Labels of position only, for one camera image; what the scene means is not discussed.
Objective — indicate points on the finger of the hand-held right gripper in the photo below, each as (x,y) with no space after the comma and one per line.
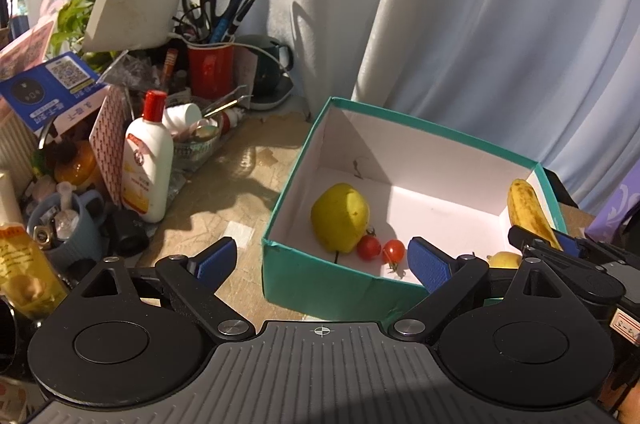
(567,243)
(590,279)

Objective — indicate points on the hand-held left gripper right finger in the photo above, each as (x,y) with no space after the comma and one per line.
(427,264)

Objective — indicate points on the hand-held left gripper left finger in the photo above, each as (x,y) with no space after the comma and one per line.
(217,259)

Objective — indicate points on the red cherry tomato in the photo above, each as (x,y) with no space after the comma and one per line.
(369,248)
(394,251)

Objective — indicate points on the yellow banana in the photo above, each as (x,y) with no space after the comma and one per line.
(530,209)

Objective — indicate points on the yellow pear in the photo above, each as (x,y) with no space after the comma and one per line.
(337,216)

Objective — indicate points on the teal cardboard box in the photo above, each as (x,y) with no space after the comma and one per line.
(320,284)

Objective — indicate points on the person's right forearm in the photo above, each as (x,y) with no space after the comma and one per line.
(625,401)

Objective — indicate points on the purple paper bag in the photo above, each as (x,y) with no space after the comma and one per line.
(615,209)

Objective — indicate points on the black cylinder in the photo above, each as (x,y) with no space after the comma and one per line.
(127,234)

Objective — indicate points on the glass bowl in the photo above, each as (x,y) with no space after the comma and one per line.
(195,148)

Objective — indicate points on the white lotion bottle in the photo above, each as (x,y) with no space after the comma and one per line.
(147,168)

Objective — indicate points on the blue grey mug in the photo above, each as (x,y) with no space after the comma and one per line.
(82,234)

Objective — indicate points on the small white cup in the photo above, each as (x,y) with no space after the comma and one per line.
(182,116)

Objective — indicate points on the metal tweezers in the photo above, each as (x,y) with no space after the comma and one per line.
(225,106)

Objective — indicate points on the red patterned card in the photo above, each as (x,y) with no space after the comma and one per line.
(112,143)

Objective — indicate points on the orange round object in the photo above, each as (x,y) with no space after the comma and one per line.
(75,163)

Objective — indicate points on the red pen cup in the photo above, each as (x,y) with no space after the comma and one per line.
(210,71)

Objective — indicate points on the yellow packet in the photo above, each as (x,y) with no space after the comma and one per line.
(27,269)

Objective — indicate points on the dark green mug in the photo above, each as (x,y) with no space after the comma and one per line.
(265,61)

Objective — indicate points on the blue QR code card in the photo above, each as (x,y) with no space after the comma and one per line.
(45,93)

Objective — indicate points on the bunch of pens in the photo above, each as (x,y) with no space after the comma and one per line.
(245,3)

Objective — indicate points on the white curtain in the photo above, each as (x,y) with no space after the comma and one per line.
(450,3)

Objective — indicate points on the green potted plant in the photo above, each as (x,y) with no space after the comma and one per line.
(80,11)

